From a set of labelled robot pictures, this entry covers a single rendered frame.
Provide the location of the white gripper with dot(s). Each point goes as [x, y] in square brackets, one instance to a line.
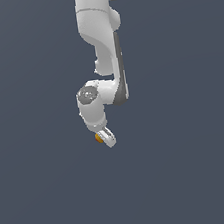
[106, 136]

